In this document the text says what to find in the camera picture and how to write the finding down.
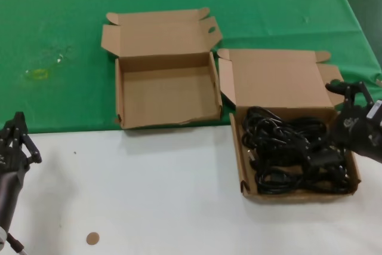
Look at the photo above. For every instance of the cardboard box with round hole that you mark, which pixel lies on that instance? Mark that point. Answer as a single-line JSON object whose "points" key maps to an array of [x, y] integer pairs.
{"points": [[277, 79]]}

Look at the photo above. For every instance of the cardboard box with oval hole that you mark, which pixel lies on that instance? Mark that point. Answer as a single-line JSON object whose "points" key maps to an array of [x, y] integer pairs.
{"points": [[167, 93]]}

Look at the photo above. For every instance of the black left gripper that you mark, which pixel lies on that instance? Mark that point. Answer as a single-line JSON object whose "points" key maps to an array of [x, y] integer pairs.
{"points": [[10, 177]]}

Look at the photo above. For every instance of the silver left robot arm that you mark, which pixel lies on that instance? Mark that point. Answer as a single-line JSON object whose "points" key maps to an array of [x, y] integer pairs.
{"points": [[2, 235]]}

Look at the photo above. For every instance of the round brown cardboard disc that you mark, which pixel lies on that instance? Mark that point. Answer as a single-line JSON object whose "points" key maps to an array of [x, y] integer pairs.
{"points": [[92, 238]]}

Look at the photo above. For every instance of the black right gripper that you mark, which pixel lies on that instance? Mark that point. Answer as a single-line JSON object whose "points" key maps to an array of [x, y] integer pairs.
{"points": [[356, 132]]}

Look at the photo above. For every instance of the green tablecloth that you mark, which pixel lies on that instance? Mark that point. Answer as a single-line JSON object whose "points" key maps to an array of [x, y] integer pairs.
{"points": [[59, 13]]}

